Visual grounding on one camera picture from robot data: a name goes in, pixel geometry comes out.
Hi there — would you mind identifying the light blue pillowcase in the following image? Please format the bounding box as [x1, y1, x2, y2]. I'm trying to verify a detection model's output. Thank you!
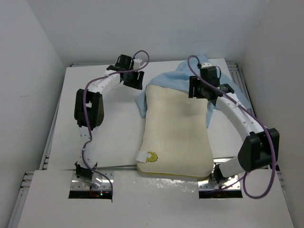
[135, 58, 252, 118]

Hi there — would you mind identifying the cream pillow with yellow edge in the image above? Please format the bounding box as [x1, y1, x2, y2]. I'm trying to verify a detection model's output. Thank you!
[136, 85, 213, 179]

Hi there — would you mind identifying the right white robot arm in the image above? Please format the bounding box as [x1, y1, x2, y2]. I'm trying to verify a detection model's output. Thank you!
[189, 64, 280, 183]

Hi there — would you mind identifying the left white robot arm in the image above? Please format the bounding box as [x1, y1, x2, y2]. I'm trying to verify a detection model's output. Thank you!
[74, 55, 144, 187]

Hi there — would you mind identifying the white front cover panel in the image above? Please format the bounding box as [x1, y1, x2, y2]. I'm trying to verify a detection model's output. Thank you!
[19, 171, 293, 228]

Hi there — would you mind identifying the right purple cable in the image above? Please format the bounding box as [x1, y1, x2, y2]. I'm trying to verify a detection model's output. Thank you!
[188, 55, 277, 199]

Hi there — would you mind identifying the purple cable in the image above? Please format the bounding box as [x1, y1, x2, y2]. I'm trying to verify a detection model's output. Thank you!
[82, 50, 150, 190]
[188, 55, 277, 199]

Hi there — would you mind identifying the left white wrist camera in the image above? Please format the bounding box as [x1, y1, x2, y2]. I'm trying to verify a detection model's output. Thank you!
[133, 58, 144, 69]

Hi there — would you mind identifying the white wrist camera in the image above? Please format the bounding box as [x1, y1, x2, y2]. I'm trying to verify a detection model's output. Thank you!
[133, 58, 144, 69]
[201, 62, 213, 68]

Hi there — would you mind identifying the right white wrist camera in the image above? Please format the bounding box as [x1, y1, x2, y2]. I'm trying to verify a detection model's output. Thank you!
[201, 62, 213, 68]

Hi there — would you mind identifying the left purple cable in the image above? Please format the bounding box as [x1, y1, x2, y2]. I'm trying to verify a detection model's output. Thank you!
[82, 50, 150, 190]

